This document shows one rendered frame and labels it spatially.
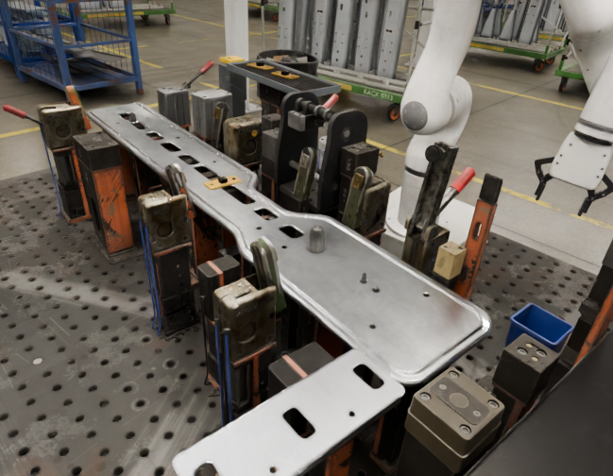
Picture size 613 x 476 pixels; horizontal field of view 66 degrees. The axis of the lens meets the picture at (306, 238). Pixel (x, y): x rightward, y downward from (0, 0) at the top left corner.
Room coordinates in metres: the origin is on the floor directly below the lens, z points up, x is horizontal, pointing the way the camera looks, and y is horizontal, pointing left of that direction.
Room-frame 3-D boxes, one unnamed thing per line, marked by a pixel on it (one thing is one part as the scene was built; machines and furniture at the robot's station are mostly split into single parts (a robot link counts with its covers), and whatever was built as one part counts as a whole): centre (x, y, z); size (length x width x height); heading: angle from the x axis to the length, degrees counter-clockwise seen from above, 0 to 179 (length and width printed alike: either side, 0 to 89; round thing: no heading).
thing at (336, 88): (1.40, 0.10, 1.16); 0.37 x 0.14 x 0.02; 41
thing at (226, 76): (1.60, 0.27, 0.92); 0.08 x 0.08 x 0.44; 41
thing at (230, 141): (1.23, 0.19, 0.89); 0.13 x 0.11 x 0.38; 131
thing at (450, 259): (0.68, -0.25, 0.88); 0.04 x 0.04 x 0.36; 41
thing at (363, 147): (0.98, -0.11, 0.91); 0.07 x 0.05 x 0.42; 131
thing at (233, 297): (0.57, 0.09, 0.87); 0.12 x 0.09 x 0.35; 131
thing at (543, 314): (0.82, -0.54, 0.74); 0.11 x 0.10 x 0.09; 41
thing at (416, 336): (1.02, 0.22, 1.00); 1.38 x 0.22 x 0.02; 41
